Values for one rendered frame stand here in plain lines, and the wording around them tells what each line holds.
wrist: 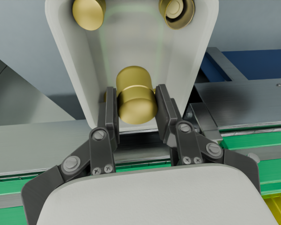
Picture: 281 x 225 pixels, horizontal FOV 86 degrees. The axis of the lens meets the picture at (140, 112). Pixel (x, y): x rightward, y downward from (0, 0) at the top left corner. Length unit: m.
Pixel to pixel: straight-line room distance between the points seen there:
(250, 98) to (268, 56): 0.28
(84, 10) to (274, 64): 0.52
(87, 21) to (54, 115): 0.60
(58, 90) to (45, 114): 0.22
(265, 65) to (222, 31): 0.15
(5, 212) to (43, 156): 0.10
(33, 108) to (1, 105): 0.16
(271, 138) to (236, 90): 0.11
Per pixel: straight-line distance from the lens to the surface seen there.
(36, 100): 0.88
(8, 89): 1.04
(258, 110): 0.36
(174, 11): 0.24
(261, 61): 0.59
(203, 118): 0.29
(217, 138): 0.26
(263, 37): 0.64
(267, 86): 0.44
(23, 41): 0.53
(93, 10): 0.20
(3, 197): 0.41
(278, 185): 0.41
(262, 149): 0.33
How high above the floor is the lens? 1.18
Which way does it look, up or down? 41 degrees down
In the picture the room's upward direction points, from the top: 171 degrees clockwise
